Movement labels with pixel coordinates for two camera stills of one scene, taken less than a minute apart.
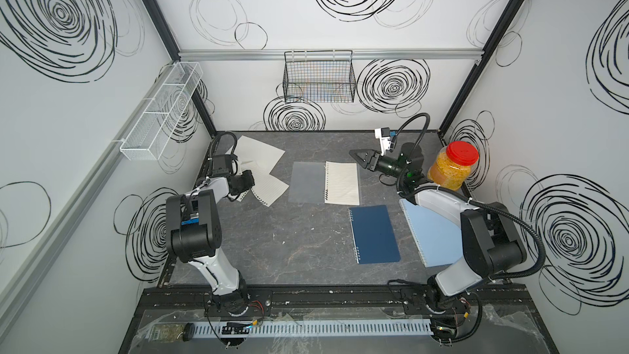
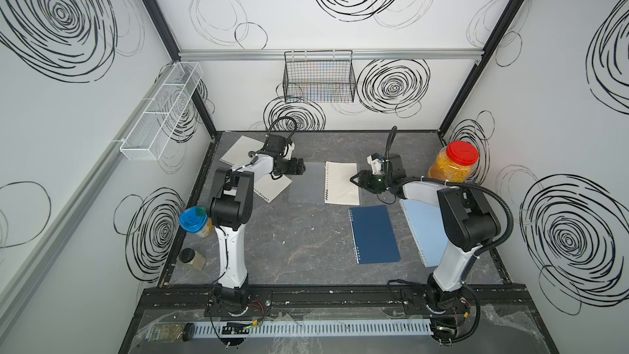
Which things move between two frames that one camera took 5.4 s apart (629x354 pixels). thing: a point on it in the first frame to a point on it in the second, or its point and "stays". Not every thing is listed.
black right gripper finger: [368, 158] to [359, 179]
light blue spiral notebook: [440, 241] stays
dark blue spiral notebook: [373, 235] stays
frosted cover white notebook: [324, 182] stays
